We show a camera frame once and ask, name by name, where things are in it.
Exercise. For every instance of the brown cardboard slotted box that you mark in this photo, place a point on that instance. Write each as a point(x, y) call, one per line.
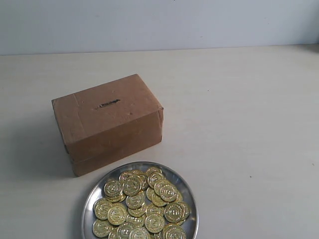
point(108, 122)

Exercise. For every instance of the round steel plate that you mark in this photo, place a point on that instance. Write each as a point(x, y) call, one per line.
point(88, 217)

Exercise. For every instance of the gold coin top centre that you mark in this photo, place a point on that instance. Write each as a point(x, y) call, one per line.
point(131, 186)

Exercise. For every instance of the gold coin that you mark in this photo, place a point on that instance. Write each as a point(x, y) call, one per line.
point(168, 192)
point(173, 231)
point(131, 186)
point(101, 228)
point(173, 212)
point(101, 208)
point(136, 201)
point(117, 214)
point(113, 188)

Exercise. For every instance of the gold coin upper right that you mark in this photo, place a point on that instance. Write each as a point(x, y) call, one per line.
point(168, 192)

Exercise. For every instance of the gold coin upper left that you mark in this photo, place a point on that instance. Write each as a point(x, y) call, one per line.
point(113, 188)

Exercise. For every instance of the gold coin right side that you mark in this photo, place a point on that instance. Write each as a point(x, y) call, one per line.
point(173, 212)

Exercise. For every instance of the gold coin front left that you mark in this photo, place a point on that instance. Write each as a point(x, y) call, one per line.
point(117, 214)

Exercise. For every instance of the gold coin left middle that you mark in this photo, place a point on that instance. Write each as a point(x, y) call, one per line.
point(101, 208)

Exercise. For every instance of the gold coin bottom right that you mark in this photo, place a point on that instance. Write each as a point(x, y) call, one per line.
point(173, 231)

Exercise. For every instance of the gold coin bottom left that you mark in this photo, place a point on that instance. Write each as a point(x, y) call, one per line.
point(101, 228)

